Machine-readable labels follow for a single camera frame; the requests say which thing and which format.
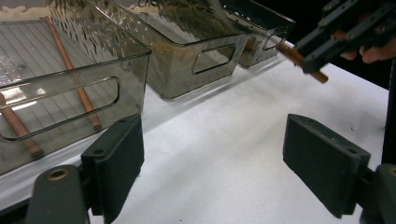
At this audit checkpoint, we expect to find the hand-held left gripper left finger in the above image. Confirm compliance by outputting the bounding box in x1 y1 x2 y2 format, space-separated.
80 114 146 224

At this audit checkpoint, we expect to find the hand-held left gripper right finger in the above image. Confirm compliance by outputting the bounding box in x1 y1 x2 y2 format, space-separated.
282 113 372 219

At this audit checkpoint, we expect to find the smoky transparent plastic bin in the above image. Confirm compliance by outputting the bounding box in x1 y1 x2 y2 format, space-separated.
0 0 153 177
88 0 252 101
219 0 296 70

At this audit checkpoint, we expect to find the reddish brown wooden chopstick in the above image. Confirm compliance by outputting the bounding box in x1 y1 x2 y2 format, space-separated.
44 16 104 132
0 91 45 159

